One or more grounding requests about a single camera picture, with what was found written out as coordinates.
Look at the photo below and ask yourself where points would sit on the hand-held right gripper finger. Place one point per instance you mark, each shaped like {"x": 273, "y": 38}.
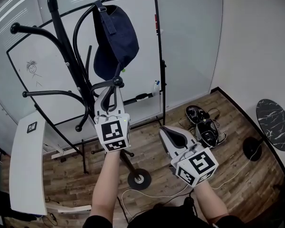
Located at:
{"x": 167, "y": 146}
{"x": 184, "y": 134}

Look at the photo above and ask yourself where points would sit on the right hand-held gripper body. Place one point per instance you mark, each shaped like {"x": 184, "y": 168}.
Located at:
{"x": 197, "y": 167}

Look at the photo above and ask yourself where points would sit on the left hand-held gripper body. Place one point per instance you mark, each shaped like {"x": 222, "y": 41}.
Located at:
{"x": 111, "y": 132}

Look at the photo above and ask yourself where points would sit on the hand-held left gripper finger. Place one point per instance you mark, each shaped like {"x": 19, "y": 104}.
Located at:
{"x": 120, "y": 101}
{"x": 99, "y": 103}

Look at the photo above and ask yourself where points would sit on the navy blue cap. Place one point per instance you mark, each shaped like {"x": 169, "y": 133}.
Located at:
{"x": 120, "y": 44}

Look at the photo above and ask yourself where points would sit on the black metal coat rack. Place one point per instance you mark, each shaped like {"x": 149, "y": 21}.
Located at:
{"x": 61, "y": 32}

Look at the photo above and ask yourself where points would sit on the person's left forearm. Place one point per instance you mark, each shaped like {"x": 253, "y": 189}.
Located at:
{"x": 107, "y": 182}

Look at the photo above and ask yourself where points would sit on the person's right forearm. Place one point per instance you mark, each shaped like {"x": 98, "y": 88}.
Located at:
{"x": 210, "y": 201}

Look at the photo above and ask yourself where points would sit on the black whiteboard eraser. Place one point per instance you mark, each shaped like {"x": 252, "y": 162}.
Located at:
{"x": 142, "y": 96}

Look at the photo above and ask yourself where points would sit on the black shoe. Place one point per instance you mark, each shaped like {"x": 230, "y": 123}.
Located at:
{"x": 206, "y": 133}

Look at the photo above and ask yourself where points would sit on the black slipper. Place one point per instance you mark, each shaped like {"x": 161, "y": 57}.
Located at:
{"x": 196, "y": 113}

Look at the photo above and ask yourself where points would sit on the person's right shoe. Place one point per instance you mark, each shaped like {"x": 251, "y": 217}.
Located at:
{"x": 188, "y": 201}

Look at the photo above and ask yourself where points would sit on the person's shoe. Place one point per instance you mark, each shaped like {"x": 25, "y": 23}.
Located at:
{"x": 188, "y": 201}
{"x": 157, "y": 205}

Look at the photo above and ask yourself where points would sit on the white marker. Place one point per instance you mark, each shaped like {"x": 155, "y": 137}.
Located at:
{"x": 155, "y": 85}

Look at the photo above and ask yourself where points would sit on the white sneaker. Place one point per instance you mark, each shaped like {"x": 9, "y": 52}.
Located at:
{"x": 222, "y": 136}

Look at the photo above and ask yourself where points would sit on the blue capped marker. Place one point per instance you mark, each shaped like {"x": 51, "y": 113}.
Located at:
{"x": 158, "y": 84}

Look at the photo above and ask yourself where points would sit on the person's left shoe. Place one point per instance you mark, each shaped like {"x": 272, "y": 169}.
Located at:
{"x": 157, "y": 205}

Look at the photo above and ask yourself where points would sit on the black framed whiteboard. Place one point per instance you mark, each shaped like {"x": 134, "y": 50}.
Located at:
{"x": 50, "y": 76}

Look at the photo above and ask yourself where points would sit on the person's black clothing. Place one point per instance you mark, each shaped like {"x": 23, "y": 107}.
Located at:
{"x": 166, "y": 216}

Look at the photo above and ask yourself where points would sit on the black square tag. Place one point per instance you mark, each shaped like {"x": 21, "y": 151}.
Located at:
{"x": 31, "y": 127}

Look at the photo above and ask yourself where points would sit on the red magnetic strip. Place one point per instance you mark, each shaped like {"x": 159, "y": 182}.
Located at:
{"x": 156, "y": 22}

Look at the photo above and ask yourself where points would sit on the round black marble table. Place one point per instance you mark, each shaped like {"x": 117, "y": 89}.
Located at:
{"x": 274, "y": 125}

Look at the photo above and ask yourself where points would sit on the white desk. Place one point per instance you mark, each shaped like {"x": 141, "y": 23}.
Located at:
{"x": 26, "y": 165}

